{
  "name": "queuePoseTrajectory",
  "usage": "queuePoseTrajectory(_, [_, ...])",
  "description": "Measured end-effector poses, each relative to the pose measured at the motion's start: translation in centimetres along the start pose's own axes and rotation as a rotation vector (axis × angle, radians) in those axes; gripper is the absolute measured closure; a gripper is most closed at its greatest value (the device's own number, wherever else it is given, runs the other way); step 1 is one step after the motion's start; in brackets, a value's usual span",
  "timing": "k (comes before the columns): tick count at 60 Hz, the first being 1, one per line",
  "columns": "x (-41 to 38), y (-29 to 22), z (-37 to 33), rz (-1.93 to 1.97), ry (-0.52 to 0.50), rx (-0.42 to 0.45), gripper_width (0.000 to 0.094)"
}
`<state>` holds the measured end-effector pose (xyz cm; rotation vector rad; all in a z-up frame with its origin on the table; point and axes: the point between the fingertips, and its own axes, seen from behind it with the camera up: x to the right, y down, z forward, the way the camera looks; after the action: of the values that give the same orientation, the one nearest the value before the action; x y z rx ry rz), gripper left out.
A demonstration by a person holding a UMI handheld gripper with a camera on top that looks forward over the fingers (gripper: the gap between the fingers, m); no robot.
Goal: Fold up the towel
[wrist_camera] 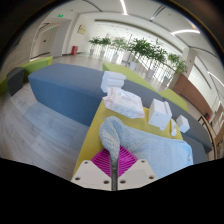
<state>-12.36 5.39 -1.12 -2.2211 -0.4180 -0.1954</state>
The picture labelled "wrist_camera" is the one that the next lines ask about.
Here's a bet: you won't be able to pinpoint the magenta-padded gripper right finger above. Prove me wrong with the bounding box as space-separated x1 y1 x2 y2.
116 145 158 192

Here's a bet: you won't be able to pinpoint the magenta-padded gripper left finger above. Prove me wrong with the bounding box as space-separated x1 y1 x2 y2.
70 148 114 192

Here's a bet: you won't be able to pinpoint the light blue towel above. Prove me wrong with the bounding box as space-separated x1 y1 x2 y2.
98 115 195 192

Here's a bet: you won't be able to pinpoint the yellow upholstered bench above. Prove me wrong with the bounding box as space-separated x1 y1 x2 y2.
72 98 184 179

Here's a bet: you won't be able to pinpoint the large white box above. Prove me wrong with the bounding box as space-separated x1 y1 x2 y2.
147 98 173 131

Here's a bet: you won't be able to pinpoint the small white box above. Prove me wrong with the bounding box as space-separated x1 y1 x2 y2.
175 114 191 134

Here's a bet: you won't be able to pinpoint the small green upholstered bench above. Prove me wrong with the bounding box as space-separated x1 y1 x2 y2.
159 88 189 113

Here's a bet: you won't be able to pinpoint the wooden table with black legs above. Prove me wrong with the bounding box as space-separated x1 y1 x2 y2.
197 113 219 159

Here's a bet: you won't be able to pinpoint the long blue-grey upholstered bench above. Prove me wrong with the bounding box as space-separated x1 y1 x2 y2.
27 63 164 128

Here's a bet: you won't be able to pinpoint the stack of white tissue packs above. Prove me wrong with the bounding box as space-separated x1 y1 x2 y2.
100 70 128 94

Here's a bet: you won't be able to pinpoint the large green upholstered bench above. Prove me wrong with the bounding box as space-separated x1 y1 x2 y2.
102 62 158 93

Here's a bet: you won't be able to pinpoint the dark grey ottoman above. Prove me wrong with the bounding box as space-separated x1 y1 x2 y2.
5 66 26 97

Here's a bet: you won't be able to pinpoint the long green upholstered bench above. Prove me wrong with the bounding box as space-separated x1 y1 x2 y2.
0 55 54 96

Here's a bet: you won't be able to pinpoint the row of potted plants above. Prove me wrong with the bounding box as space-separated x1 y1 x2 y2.
88 35 188 88

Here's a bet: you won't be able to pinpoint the ceiling strip lights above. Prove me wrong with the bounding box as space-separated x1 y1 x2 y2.
119 0 201 36

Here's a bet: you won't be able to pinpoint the yellow wall picture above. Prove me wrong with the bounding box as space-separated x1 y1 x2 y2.
77 24 88 36

